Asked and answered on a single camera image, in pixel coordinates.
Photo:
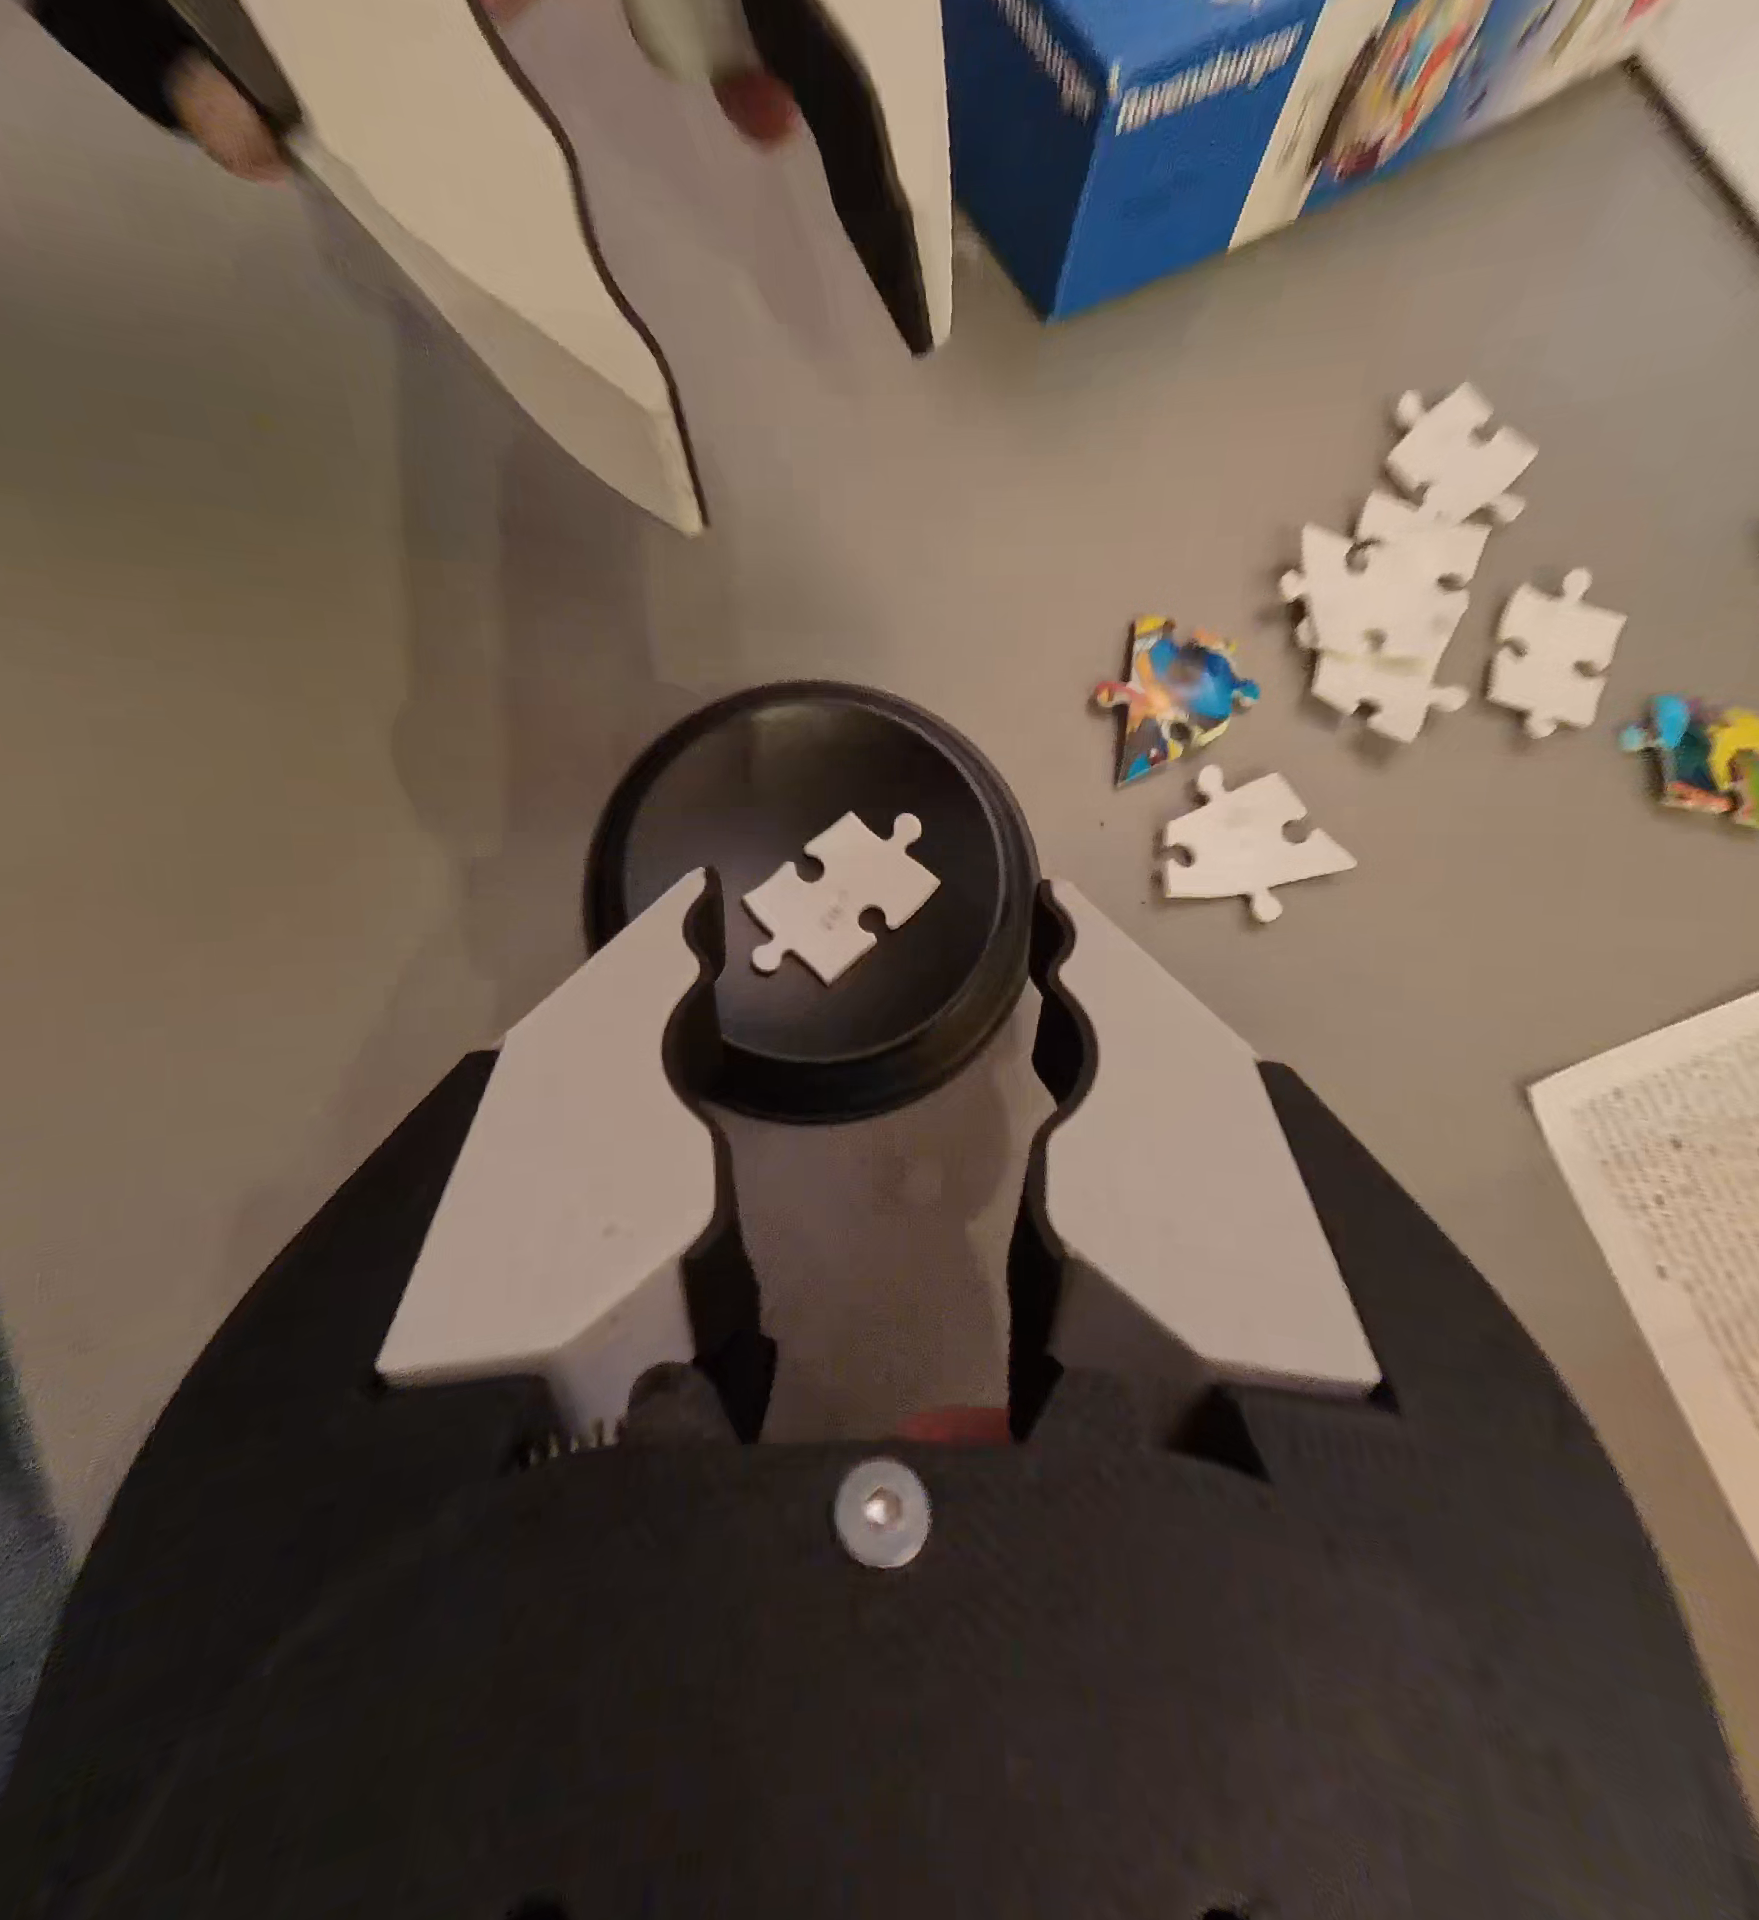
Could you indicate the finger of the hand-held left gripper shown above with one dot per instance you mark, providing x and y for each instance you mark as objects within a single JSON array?
[
  {"x": 476, "y": 223},
  {"x": 908, "y": 149}
]

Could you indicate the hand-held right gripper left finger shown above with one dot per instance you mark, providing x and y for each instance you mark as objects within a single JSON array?
[{"x": 564, "y": 1202}]

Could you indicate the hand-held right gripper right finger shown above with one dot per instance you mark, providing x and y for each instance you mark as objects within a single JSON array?
[{"x": 1208, "y": 1202}]

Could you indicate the small puzzle piece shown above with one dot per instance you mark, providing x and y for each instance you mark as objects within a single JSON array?
[{"x": 840, "y": 902}]

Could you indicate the black round ball stand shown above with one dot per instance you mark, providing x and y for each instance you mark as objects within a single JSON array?
[{"x": 821, "y": 749}]

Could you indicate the group of face-down puzzle pieces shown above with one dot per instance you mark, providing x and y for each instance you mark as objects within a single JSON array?
[{"x": 1398, "y": 602}]

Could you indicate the blue puzzle box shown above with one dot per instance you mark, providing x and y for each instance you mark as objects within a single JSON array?
[{"x": 1120, "y": 149}]

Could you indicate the wedge-shaped white puzzle piece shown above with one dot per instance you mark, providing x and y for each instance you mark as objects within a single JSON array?
[{"x": 1245, "y": 846}]

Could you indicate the blue orange puzzle piece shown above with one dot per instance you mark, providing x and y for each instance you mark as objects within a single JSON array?
[{"x": 1171, "y": 698}]

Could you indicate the green yellow puzzle piece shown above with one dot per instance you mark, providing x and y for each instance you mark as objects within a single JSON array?
[{"x": 1719, "y": 765}]

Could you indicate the person's left hand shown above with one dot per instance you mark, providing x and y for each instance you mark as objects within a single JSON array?
[{"x": 236, "y": 136}]

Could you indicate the person's right hand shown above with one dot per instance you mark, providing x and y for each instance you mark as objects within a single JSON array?
[{"x": 961, "y": 1423}]

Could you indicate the white instruction leaflet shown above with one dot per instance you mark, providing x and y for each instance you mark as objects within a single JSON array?
[{"x": 1689, "y": 1202}]

